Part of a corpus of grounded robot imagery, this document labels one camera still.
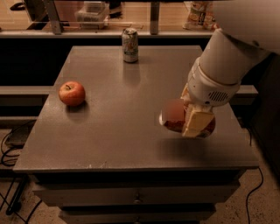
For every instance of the silver green soda can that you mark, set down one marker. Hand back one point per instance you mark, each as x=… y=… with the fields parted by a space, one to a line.
x=130 y=45

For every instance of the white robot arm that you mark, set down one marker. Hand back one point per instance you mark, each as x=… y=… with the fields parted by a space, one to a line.
x=249 y=32

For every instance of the colourful snack bag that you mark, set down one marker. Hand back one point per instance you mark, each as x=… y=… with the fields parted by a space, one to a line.
x=201 y=16

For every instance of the grey drawer cabinet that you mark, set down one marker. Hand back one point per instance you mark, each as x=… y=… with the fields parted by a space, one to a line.
x=92 y=161

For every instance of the clear plastic container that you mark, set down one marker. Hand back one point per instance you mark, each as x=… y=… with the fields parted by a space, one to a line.
x=92 y=15

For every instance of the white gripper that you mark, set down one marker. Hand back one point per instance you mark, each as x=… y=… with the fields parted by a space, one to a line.
x=210 y=87

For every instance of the red apple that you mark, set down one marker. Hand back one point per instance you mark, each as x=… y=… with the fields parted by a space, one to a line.
x=72 y=93

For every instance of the red coke can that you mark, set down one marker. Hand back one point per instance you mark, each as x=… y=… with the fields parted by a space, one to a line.
x=173 y=115

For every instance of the round drawer knob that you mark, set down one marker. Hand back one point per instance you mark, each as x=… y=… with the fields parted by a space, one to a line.
x=138 y=200

